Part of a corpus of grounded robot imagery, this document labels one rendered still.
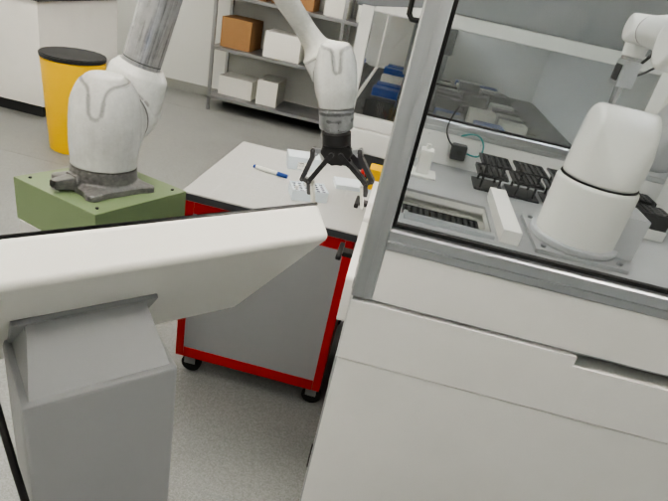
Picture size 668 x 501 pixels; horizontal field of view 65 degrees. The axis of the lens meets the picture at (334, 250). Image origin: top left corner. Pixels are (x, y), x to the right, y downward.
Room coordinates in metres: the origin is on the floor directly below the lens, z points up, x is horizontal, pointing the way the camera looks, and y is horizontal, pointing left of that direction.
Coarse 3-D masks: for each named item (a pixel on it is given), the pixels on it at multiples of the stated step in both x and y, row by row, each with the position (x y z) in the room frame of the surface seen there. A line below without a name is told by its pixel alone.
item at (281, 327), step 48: (240, 144) 2.06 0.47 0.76; (192, 192) 1.50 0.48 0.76; (240, 192) 1.58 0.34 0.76; (336, 192) 1.77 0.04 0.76; (336, 240) 1.47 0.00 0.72; (288, 288) 1.48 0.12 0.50; (336, 288) 1.47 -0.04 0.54; (192, 336) 1.50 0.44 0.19; (240, 336) 1.49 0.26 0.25; (288, 336) 1.48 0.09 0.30
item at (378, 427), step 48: (336, 384) 0.81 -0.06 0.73; (384, 384) 0.81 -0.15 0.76; (432, 384) 0.80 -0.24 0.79; (336, 432) 0.81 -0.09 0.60; (384, 432) 0.80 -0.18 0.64; (432, 432) 0.80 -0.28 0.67; (480, 432) 0.79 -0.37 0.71; (528, 432) 0.79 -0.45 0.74; (576, 432) 0.78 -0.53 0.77; (624, 432) 0.78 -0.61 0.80; (336, 480) 0.81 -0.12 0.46; (384, 480) 0.80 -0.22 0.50; (432, 480) 0.80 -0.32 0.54; (480, 480) 0.79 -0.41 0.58; (528, 480) 0.78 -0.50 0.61; (576, 480) 0.78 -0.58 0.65; (624, 480) 0.77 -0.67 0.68
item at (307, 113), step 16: (256, 0) 5.17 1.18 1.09; (320, 16) 5.13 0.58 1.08; (352, 16) 5.58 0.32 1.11; (224, 48) 5.18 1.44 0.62; (288, 64) 5.15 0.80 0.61; (208, 80) 5.19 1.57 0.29; (208, 96) 5.19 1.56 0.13; (224, 96) 5.24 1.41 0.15; (272, 112) 5.15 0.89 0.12; (288, 112) 5.18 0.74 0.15; (304, 112) 5.32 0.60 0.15
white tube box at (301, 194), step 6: (288, 186) 1.69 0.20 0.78; (294, 186) 1.65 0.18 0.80; (300, 186) 1.66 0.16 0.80; (318, 186) 1.70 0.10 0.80; (324, 186) 1.71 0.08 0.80; (288, 192) 1.67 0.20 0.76; (294, 192) 1.61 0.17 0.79; (300, 192) 1.62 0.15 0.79; (306, 192) 1.63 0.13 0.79; (318, 192) 1.64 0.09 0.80; (324, 192) 1.66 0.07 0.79; (294, 198) 1.61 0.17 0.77; (300, 198) 1.62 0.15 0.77; (306, 198) 1.63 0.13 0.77; (318, 198) 1.64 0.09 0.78; (324, 198) 1.65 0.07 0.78
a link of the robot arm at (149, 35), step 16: (144, 0) 1.38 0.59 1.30; (160, 0) 1.38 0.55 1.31; (176, 0) 1.41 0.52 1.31; (144, 16) 1.37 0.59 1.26; (160, 16) 1.38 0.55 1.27; (176, 16) 1.42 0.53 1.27; (144, 32) 1.37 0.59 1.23; (160, 32) 1.38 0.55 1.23; (128, 48) 1.37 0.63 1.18; (144, 48) 1.37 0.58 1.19; (160, 48) 1.39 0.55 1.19; (112, 64) 1.35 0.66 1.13; (128, 64) 1.35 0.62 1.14; (144, 64) 1.37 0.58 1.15; (160, 64) 1.40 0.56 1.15; (144, 80) 1.35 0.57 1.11; (160, 80) 1.39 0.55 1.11; (144, 96) 1.34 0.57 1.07; (160, 96) 1.39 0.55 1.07; (160, 112) 1.45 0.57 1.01
